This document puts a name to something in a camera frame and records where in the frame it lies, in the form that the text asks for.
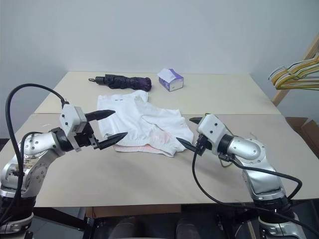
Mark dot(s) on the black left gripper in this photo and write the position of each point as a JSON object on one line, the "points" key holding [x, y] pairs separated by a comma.
{"points": [[83, 140]]}

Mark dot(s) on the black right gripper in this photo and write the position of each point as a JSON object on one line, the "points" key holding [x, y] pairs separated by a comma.
{"points": [[203, 147]]}

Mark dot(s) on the white shorts garment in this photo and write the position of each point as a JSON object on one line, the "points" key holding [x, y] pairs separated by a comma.
{"points": [[124, 117]]}

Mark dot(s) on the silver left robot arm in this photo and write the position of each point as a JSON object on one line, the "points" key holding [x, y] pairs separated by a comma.
{"points": [[32, 159]]}

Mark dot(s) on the folded dark purple umbrella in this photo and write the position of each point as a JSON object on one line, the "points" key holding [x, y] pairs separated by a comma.
{"points": [[124, 82]]}

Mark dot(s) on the purple white tissue box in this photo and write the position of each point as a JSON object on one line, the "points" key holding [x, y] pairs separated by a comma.
{"points": [[174, 83]]}

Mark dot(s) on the cardboard sheet under table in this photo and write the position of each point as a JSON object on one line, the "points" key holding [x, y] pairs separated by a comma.
{"points": [[129, 211]]}

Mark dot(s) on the wooden clothes rack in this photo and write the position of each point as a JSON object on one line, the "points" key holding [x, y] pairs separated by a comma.
{"points": [[281, 94]]}

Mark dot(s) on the dark rounded shape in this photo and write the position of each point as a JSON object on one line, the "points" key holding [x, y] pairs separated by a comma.
{"points": [[187, 229]]}

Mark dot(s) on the grey rounded shape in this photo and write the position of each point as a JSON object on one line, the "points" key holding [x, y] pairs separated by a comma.
{"points": [[124, 229]]}

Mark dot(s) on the brown cardboard box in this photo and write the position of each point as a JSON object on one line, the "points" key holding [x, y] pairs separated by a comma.
{"points": [[306, 132]]}

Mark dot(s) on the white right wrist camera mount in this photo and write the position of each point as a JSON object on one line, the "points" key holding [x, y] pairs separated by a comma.
{"points": [[211, 129]]}

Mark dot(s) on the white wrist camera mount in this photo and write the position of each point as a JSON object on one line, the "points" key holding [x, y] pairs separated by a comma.
{"points": [[211, 129], [71, 117]]}

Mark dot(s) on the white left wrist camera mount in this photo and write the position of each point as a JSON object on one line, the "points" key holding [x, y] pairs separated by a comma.
{"points": [[71, 117]]}

